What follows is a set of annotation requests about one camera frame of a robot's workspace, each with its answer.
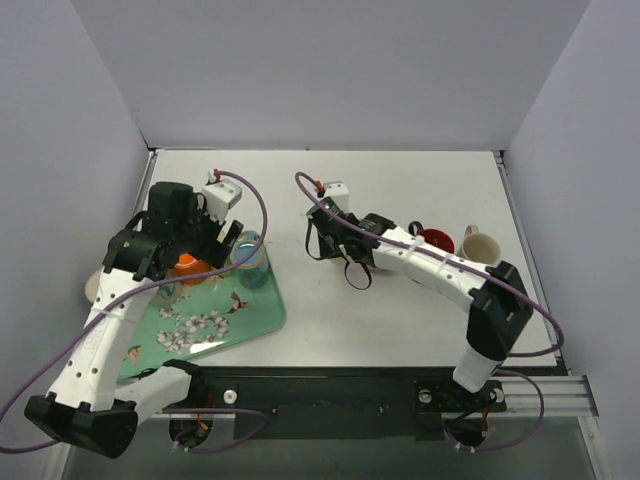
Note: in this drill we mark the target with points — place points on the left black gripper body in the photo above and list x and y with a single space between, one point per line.
220 245

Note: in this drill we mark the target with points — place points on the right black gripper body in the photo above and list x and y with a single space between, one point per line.
323 215

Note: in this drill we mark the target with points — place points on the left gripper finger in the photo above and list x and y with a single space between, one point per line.
215 254
232 234

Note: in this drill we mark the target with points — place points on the blue floral mug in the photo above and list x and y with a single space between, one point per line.
253 271

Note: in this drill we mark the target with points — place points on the black gold-rimmed mug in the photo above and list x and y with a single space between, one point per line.
434 237

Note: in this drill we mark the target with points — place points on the beige bird mug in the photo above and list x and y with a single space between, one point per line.
479 247

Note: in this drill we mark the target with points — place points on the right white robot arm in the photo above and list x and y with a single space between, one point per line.
494 298

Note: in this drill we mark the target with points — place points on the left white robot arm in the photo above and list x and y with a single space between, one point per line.
84 407

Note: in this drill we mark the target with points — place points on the orange mug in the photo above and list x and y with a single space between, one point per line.
188 265

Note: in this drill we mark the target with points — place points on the cream dragon mug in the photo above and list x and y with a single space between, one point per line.
167 295

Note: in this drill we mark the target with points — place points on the green floral tray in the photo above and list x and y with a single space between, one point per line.
216 314

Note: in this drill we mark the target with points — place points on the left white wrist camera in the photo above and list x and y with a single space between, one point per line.
220 195

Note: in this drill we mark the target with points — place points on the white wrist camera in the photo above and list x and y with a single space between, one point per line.
220 195
336 191

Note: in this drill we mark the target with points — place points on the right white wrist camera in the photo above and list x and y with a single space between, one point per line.
336 191

